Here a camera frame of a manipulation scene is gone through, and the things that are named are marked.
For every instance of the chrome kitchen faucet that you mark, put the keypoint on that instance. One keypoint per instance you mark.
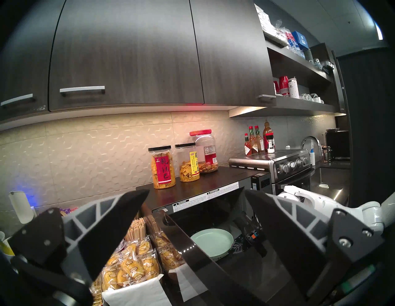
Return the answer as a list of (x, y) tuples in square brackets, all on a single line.
[(304, 141)]

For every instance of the white cup stack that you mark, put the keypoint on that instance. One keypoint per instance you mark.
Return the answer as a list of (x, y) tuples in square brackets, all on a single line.
[(293, 88)]

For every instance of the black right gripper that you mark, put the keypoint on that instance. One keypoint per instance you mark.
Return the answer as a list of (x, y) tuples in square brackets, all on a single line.
[(260, 248)]

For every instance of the wrapped pastries pile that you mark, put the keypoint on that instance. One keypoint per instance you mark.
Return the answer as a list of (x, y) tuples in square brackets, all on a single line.
[(132, 268)]

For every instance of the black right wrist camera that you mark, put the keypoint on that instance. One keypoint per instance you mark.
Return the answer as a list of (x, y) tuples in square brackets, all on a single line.
[(253, 236)]

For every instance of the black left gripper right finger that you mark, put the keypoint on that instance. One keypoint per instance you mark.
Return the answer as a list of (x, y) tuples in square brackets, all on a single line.
[(287, 234)]

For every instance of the red cup stack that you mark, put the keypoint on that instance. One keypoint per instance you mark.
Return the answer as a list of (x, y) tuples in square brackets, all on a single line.
[(283, 84)]

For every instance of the brown bottle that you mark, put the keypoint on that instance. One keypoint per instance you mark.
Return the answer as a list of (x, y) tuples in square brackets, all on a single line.
[(326, 153)]

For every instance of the large orange Tabasco bottle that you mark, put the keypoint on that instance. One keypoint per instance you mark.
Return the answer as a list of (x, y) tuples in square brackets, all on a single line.
[(268, 126)]

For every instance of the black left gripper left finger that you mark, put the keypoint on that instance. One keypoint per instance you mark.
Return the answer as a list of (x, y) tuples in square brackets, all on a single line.
[(40, 243)]

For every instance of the wooden stir stick bundle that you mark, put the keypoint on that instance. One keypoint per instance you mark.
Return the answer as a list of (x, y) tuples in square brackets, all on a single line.
[(135, 229)]

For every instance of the pepper shaker red cap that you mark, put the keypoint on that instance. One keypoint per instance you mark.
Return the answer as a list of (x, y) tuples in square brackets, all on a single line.
[(270, 145)]

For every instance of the black microwave oven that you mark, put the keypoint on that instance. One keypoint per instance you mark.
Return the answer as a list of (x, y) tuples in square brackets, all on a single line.
[(216, 179)]

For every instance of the white soap dispenser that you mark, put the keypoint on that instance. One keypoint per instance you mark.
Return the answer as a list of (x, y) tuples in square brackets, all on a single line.
[(312, 157)]

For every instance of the small red hot sauce bottle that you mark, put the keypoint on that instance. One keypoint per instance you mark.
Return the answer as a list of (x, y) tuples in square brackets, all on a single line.
[(247, 148)]

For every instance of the black backdrop curtain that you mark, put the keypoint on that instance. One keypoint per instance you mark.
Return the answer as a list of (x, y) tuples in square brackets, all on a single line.
[(370, 123)]

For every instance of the snack jar yellow label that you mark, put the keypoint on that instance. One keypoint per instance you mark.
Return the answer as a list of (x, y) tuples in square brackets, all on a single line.
[(188, 169)]

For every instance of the purple snack bag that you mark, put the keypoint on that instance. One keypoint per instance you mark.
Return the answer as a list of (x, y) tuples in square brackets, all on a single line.
[(66, 211)]

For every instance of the dark upper cabinet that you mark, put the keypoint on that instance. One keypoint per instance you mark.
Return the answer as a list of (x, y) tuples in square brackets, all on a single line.
[(123, 46)]

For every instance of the bananas in white bowl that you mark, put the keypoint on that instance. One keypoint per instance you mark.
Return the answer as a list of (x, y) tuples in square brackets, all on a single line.
[(3, 245)]

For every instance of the light green plate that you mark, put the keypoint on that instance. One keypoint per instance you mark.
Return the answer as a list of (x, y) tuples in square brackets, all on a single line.
[(213, 243)]

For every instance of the white plug-in wall device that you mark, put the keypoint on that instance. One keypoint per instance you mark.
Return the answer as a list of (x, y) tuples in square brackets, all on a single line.
[(20, 206)]

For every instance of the clear jar red lid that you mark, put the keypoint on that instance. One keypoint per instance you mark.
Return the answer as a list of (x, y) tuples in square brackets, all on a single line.
[(208, 151)]

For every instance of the large white draped napkin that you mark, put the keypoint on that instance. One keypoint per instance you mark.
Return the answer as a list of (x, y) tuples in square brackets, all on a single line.
[(135, 293)]

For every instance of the dark wall shelf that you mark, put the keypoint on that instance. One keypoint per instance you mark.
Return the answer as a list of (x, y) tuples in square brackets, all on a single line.
[(296, 108)]

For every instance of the clear plastic wrapped packages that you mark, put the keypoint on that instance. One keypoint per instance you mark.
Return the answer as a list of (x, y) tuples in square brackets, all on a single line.
[(271, 21)]

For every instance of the black coffee machine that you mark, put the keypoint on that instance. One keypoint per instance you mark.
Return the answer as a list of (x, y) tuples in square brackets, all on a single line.
[(338, 145)]

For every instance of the blue white box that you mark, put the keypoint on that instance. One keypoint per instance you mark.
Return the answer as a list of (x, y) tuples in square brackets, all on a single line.
[(300, 40)]

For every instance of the stainless steel toaster oven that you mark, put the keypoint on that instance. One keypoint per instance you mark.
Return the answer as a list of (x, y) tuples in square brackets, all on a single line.
[(290, 166)]

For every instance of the snack jar pink label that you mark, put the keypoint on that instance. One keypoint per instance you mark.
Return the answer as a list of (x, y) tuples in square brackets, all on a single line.
[(163, 172)]

